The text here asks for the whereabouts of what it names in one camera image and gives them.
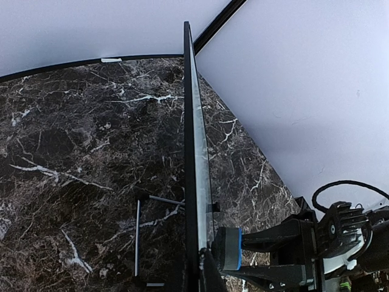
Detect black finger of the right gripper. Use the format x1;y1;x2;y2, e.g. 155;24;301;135
221;265;315;288
242;219;314;248

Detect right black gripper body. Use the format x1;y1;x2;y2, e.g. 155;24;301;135
297;196;325;291

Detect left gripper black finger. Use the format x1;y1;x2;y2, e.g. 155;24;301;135
199;248;228;292

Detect blue whiteboard eraser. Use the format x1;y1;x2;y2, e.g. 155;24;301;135
211;227;242;271

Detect white whiteboard with black frame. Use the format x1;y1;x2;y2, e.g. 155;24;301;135
184;21;214;291

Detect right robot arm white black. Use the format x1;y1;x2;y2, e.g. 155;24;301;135
212;192;388;291

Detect metal whiteboard easel stand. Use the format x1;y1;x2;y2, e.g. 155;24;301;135
133;194;185;288

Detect right black frame post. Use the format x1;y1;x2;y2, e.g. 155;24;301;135
194;0;247;55

